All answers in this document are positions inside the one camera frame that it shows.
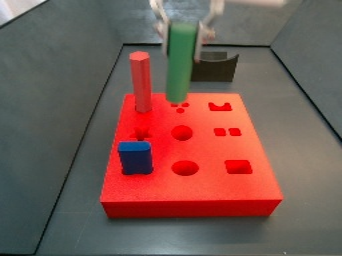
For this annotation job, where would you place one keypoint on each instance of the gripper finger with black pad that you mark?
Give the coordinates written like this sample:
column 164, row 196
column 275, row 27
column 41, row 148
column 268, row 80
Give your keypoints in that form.
column 162, row 25

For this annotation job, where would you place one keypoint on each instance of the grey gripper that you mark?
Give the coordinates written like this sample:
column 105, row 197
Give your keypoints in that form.
column 206, row 32

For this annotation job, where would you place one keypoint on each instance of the green cylinder peg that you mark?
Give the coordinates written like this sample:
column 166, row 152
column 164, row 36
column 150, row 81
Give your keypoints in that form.
column 179, row 68

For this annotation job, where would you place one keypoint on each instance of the black curved regrasp stand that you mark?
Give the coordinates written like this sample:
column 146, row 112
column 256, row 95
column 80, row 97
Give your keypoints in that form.
column 215, row 67

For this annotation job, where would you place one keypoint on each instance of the blue rounded peg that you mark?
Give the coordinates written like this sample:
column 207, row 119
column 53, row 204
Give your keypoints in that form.
column 135, row 157

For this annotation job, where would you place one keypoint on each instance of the red shape sorter block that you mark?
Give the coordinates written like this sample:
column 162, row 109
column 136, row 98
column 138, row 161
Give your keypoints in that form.
column 210, row 167

